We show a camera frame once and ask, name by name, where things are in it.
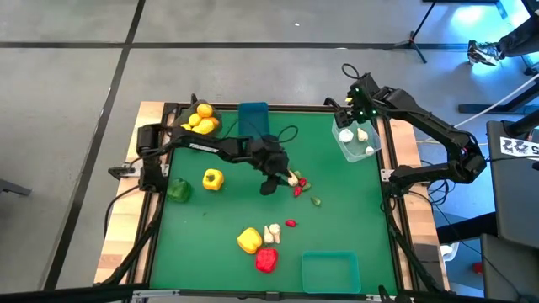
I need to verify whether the black floor stand foot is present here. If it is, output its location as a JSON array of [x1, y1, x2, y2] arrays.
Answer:
[[0, 178, 33, 198]]

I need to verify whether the green bell pepper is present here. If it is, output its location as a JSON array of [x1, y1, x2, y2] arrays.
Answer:
[[166, 177, 193, 204]]

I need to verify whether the wooden table side board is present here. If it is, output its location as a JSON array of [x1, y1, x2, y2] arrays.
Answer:
[[376, 107, 451, 291], [93, 100, 168, 285]]

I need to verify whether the black equipment case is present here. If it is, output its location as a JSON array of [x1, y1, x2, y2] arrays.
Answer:
[[479, 120, 539, 303]]

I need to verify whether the person's shoe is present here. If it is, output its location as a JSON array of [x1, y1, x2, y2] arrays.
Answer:
[[466, 40, 503, 67]]

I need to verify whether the black rounded table fixture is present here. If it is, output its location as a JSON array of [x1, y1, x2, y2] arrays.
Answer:
[[323, 96, 343, 113]]

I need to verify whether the white numbered label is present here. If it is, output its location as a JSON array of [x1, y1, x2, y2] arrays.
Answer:
[[499, 136, 539, 159]]

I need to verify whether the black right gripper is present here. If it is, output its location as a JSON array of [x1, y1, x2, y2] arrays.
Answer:
[[335, 73, 382, 129]]

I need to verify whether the black tripod stand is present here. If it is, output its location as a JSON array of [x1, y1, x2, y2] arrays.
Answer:
[[382, 0, 441, 65]]

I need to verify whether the person's leg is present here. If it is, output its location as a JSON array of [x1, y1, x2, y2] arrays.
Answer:
[[496, 0, 539, 59]]

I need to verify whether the black aluminium table frame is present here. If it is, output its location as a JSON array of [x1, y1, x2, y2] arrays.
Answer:
[[94, 100, 451, 303]]

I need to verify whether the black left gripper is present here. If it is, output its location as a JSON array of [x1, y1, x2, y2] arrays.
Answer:
[[248, 135, 296, 197]]

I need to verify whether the white floor cable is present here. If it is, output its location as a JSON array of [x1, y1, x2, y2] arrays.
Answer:
[[433, 73, 539, 136]]

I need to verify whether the blue plastic basket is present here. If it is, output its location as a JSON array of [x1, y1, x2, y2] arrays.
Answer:
[[237, 101, 271, 140]]

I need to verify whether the red bell pepper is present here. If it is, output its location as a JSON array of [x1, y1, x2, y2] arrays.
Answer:
[[254, 247, 280, 274]]

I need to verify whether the small white object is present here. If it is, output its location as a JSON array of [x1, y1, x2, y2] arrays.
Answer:
[[439, 242, 461, 261]]

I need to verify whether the yellow bell pepper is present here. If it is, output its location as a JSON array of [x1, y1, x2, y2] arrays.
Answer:
[[201, 168, 226, 192], [236, 226, 264, 255]]

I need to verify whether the teal translucent plastic basket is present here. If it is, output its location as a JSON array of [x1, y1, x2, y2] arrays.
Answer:
[[301, 250, 362, 295]]

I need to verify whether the clear plastic container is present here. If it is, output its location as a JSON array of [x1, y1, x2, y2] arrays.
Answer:
[[331, 114, 383, 164]]

